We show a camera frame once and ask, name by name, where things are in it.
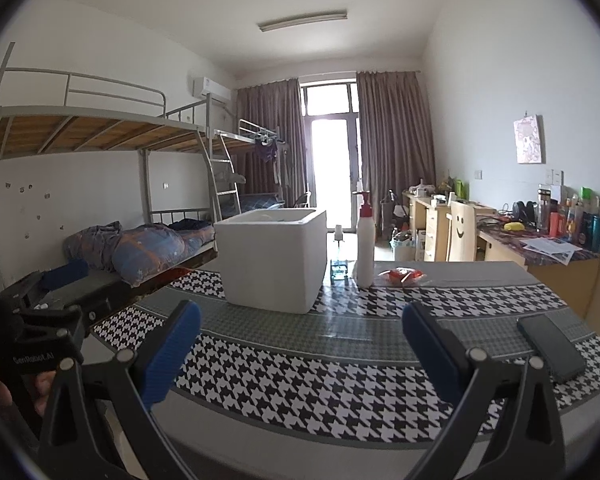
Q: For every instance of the black folding chair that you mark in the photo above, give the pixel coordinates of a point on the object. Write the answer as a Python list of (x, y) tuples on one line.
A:
[(302, 201)]

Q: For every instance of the white pump bottle red cap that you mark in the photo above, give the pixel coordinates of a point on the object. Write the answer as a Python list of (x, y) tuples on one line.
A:
[(365, 250)]

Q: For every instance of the dark blue bedding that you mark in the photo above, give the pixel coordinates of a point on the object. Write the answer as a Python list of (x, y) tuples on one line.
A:
[(262, 201)]

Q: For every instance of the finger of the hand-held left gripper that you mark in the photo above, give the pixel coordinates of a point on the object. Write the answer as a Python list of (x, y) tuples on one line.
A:
[(65, 272), (105, 295)]

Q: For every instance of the green bag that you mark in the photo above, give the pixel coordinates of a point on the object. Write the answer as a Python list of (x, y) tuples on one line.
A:
[(459, 189)]

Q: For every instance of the hanging dark clothes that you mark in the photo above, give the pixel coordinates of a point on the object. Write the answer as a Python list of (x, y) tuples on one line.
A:
[(267, 152)]

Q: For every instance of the brown curtain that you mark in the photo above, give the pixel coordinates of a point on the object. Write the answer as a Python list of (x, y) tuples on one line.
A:
[(395, 145), (270, 130)]

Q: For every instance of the metal bunk bed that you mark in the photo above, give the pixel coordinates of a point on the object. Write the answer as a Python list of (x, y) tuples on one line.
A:
[(250, 135), (80, 132)]

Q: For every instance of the clear blue spray bottle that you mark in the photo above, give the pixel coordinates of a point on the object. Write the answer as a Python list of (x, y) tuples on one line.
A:
[(339, 267)]

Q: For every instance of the black headphones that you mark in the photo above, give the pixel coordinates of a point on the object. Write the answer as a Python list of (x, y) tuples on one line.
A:
[(524, 212)]

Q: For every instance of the glass balcony door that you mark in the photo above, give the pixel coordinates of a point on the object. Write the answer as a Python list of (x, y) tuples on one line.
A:
[(330, 160)]

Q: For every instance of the black smartphone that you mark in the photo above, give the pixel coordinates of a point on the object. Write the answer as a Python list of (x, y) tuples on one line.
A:
[(550, 347)]

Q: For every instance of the red snack packet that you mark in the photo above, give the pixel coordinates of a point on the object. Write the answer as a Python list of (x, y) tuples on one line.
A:
[(400, 276)]

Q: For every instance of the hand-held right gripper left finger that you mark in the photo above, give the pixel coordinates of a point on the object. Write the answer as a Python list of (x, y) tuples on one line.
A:
[(172, 355)]

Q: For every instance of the black bag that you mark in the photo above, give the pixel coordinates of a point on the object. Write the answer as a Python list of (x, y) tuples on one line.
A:
[(392, 210)]

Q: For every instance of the houndstooth tablecloth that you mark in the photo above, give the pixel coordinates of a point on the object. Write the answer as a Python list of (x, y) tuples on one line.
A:
[(330, 380)]

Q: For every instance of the blue patterned quilt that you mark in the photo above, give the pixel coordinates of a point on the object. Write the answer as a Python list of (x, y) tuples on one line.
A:
[(140, 250)]

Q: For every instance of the white wall socket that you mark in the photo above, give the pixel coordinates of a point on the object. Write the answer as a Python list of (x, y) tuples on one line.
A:
[(557, 176)]

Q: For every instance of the yellow object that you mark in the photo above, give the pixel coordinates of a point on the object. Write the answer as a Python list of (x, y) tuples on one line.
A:
[(513, 226)]

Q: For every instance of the wooden chair smiley face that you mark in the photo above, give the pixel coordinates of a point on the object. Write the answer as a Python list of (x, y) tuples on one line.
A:
[(462, 232)]

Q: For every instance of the wooden desk patterned cover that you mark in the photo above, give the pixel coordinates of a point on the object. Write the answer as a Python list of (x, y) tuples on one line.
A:
[(555, 280)]

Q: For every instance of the person's left hand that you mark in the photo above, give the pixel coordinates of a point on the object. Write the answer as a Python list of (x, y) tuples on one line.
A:
[(45, 390)]

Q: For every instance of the white bucket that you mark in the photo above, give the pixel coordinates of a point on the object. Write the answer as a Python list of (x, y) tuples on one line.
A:
[(402, 249)]

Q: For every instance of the printed papers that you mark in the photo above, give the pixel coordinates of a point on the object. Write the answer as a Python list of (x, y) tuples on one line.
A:
[(550, 249)]

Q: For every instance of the wooden desk with drawers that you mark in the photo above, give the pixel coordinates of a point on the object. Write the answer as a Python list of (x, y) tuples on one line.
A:
[(430, 230)]

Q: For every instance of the white air conditioner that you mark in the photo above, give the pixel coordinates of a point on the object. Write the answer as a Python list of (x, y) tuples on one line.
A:
[(211, 88)]

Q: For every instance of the white foam box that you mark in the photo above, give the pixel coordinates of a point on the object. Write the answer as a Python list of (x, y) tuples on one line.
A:
[(270, 265)]

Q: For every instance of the wall poster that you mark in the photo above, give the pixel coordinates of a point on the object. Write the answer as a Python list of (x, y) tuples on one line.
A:
[(528, 139)]

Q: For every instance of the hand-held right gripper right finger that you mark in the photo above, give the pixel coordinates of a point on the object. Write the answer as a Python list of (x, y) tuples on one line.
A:
[(432, 355)]

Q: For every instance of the ceiling tube light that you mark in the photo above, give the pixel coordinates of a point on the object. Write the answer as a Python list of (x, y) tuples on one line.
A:
[(302, 20)]

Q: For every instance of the row of toiletry bottles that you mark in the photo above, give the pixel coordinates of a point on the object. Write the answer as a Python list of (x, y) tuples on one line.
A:
[(580, 220)]

